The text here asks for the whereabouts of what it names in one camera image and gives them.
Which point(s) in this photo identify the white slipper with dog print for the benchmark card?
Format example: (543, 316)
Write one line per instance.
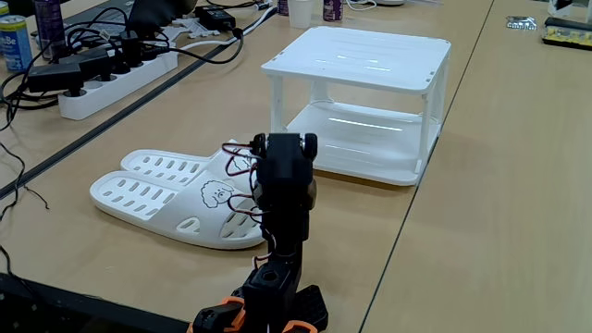
(139, 194)
(162, 164)

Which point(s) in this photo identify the white plastic shoe rack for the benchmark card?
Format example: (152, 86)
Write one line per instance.
(365, 55)

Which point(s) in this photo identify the white paper cup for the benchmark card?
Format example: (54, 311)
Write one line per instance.
(300, 14)

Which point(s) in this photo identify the purple drink can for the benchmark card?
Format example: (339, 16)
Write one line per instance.
(333, 9)
(48, 28)
(282, 5)

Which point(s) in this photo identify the black power adapter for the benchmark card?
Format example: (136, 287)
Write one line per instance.
(90, 62)
(53, 76)
(215, 17)

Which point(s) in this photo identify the white printed plastic part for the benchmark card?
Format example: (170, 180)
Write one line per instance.
(194, 28)

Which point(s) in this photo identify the black power plug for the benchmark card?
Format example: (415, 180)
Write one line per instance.
(149, 52)
(131, 48)

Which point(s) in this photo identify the white flat device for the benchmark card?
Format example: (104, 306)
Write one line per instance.
(389, 2)

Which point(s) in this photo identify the white power strip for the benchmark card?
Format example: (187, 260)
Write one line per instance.
(115, 90)

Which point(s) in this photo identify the black laptop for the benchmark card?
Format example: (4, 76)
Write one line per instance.
(152, 14)

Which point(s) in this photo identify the black and yellow box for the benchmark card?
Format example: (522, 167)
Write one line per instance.
(564, 36)

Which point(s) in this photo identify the blue drink can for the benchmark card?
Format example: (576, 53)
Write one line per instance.
(16, 46)

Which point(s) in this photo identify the white box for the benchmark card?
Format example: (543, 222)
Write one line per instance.
(569, 9)

